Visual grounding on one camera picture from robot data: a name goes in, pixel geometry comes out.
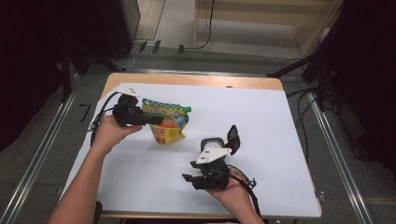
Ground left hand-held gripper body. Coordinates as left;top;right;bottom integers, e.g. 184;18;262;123
111;87;148;128

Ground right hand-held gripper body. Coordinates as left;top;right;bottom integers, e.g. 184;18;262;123
190;146;233;190

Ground yellow green spouted pouch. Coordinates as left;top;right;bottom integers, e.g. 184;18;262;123
141;97;192;147

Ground glass jar with black lid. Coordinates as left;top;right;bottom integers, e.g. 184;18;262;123
200;124;242;157

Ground person's left hand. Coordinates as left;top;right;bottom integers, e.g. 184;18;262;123
92;115;144;155

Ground person's right hand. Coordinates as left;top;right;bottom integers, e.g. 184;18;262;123
206;172;251;216

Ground white table cover sheet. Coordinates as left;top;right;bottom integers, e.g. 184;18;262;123
59;82;321;217

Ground black cabinet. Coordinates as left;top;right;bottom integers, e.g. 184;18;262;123
96;0;141;60

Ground black metal stand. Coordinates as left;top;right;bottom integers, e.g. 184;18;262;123
265;0;344;113

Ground white floor cable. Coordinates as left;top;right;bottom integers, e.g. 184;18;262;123
113;46;138;69

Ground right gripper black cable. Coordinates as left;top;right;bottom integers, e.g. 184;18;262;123
225;163;262;218

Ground metal floor rail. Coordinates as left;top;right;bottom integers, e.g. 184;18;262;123
306;90;375;224
0;74;78;224

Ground black floor cables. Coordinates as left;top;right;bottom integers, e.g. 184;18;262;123
281;57;328;162

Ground thin black hanging cable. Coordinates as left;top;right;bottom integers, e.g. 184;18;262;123
199;0;216;50

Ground light wooden frame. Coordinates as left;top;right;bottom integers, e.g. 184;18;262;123
192;0;344;57

